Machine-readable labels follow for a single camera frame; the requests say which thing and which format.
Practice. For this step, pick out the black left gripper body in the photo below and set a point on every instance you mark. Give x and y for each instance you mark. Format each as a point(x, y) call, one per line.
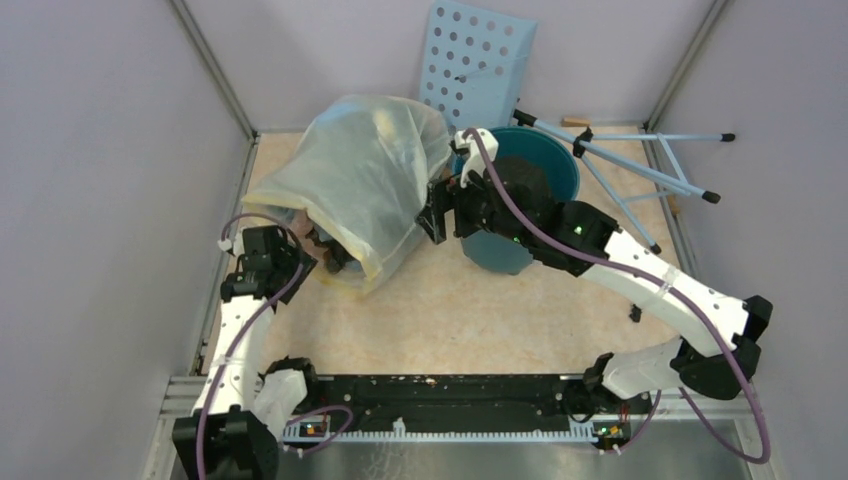
point(288, 259)

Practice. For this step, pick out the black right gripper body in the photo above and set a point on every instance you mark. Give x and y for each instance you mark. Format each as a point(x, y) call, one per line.
point(472, 208)

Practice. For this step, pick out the translucent white plastic bag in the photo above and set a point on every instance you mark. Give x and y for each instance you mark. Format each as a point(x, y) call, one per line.
point(360, 173)

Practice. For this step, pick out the dark grey trash bag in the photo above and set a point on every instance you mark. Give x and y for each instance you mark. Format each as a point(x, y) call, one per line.
point(314, 240)

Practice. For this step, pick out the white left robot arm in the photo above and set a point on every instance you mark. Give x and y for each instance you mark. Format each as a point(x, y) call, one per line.
point(236, 425)

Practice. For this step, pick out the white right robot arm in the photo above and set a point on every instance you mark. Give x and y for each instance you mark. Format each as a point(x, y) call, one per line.
point(716, 351)

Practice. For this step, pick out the teal plastic trash bin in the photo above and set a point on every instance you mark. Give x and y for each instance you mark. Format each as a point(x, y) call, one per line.
point(536, 170)

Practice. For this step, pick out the light blue folding stand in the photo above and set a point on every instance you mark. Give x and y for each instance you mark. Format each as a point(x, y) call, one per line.
point(584, 147)

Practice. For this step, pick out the small wooden block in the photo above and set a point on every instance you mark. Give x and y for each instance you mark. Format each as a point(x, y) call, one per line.
point(575, 122)

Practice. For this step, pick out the light blue perforated panel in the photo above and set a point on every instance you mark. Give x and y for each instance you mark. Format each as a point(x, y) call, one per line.
point(474, 63)

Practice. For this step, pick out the small black clip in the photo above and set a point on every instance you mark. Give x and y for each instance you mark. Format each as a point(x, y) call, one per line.
point(635, 313)

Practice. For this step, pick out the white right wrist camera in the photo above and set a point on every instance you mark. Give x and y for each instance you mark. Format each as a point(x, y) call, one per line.
point(477, 155)

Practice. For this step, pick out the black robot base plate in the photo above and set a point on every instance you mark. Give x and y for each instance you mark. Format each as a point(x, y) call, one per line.
point(491, 405)

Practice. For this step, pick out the white toothed cable rail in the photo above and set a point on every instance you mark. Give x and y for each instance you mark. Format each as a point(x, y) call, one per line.
point(584, 433)

